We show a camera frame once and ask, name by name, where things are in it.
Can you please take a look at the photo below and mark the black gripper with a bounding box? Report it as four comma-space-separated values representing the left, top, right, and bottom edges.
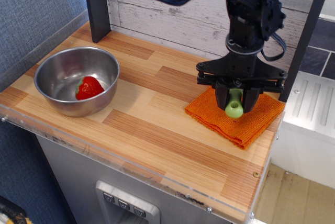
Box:
196, 52, 288, 113

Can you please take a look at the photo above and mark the green handled grey spatula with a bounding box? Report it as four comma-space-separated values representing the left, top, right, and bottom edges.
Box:
225, 88, 244, 119

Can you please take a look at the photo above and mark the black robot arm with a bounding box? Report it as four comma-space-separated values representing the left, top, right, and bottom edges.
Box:
196, 0, 287, 113

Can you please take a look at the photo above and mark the folded orange cloth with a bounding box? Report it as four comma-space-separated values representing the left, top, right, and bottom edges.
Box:
185, 87, 285, 150

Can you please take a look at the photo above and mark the white ribbed side cabinet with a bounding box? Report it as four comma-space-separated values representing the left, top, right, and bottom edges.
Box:
271, 72, 334, 188

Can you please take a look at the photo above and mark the clear acrylic edge guard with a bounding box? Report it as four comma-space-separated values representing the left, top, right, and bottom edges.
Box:
0, 103, 256, 222

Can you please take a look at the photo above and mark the red toy strawberry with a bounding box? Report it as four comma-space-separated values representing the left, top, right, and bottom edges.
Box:
75, 76, 104, 100

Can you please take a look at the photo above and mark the stainless steel bowl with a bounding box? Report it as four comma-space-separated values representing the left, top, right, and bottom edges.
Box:
34, 47, 120, 117

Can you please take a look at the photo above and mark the silver dispenser button panel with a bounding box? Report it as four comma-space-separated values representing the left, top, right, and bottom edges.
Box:
95, 180, 161, 223

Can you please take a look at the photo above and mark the grey toy fridge cabinet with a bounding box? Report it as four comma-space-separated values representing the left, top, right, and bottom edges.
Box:
37, 137, 227, 223

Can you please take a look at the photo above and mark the yellow object at corner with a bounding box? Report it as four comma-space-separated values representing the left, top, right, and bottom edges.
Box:
17, 216, 32, 224

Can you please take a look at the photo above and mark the dark grey right post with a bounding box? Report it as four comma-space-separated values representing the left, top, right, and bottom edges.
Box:
279, 0, 325, 102

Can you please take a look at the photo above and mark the dark grey post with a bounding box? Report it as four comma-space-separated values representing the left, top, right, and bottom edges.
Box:
86, 0, 111, 43
279, 0, 325, 102

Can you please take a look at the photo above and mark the dark grey left post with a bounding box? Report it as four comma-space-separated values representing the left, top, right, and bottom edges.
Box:
86, 0, 111, 43

